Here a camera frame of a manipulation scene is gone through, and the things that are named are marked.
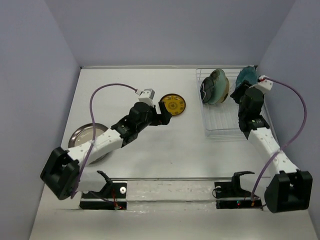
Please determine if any beige ink-painted plate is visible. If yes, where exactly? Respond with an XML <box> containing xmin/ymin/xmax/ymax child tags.
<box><xmin>220</xmin><ymin>77</ymin><xmax>230</xmax><ymax>103</ymax></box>

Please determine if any yellow patterned plate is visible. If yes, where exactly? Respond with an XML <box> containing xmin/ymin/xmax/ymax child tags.
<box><xmin>160</xmin><ymin>93</ymin><xmax>187</xmax><ymax>117</ymax></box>

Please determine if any light blue floral plate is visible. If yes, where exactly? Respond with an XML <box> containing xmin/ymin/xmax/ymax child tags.
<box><xmin>208</xmin><ymin>68</ymin><xmax>226</xmax><ymax>105</ymax></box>

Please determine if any teal scalloped plate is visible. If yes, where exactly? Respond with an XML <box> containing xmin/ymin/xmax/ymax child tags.
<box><xmin>235</xmin><ymin>66</ymin><xmax>259</xmax><ymax>88</ymax></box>

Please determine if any black plate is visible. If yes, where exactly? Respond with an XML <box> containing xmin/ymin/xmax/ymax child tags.
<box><xmin>199</xmin><ymin>76</ymin><xmax>215</xmax><ymax>104</ymax></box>

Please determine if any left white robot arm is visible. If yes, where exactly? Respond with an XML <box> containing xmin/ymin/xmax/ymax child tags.
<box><xmin>40</xmin><ymin>101</ymin><xmax>172</xmax><ymax>200</ymax></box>

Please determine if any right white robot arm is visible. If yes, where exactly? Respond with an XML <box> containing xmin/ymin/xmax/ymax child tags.
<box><xmin>230</xmin><ymin>76</ymin><xmax>313</xmax><ymax>213</ymax></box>

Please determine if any silver rimmed plate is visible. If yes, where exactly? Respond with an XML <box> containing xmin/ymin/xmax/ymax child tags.
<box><xmin>67</xmin><ymin>123</ymin><xmax>109</xmax><ymax>149</ymax></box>

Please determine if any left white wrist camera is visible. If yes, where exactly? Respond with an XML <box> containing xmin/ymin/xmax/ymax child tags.
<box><xmin>135</xmin><ymin>88</ymin><xmax>155</xmax><ymax>106</ymax></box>

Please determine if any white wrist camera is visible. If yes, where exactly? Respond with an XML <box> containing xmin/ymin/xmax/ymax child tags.
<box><xmin>251</xmin><ymin>75</ymin><xmax>273</xmax><ymax>94</ymax></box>
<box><xmin>135</xmin><ymin>88</ymin><xmax>155</xmax><ymax>106</ymax></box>

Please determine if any white wire dish rack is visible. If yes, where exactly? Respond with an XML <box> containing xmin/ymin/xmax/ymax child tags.
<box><xmin>195</xmin><ymin>67</ymin><xmax>272</xmax><ymax>137</ymax></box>

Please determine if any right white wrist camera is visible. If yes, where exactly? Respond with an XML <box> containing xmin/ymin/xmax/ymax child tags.
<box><xmin>251</xmin><ymin>75</ymin><xmax>273</xmax><ymax>94</ymax></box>

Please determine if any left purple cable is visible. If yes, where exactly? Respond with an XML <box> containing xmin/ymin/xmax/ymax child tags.
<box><xmin>70</xmin><ymin>83</ymin><xmax>141</xmax><ymax>200</ymax></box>

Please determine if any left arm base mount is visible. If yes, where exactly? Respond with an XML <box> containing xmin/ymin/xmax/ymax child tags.
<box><xmin>79</xmin><ymin>170</ymin><xmax>128</xmax><ymax>211</ymax></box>

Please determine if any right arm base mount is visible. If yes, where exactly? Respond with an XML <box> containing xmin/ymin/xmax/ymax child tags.
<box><xmin>211</xmin><ymin>171</ymin><xmax>266</xmax><ymax>210</ymax></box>

